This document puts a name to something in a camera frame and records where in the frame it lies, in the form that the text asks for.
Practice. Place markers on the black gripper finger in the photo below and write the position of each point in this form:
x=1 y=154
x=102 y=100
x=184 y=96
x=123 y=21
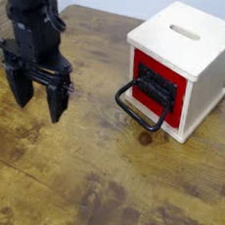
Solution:
x=20 y=84
x=58 y=93

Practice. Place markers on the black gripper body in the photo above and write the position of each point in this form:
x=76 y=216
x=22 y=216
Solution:
x=35 y=47

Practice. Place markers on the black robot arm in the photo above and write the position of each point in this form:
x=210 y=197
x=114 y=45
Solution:
x=40 y=7

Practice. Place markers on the red drawer front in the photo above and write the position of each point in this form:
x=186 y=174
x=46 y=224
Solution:
x=172 y=118

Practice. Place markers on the white wooden box cabinet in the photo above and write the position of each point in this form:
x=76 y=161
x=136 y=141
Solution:
x=192 y=43

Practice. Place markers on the black metal drawer handle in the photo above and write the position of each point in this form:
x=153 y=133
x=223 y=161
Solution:
x=156 y=87

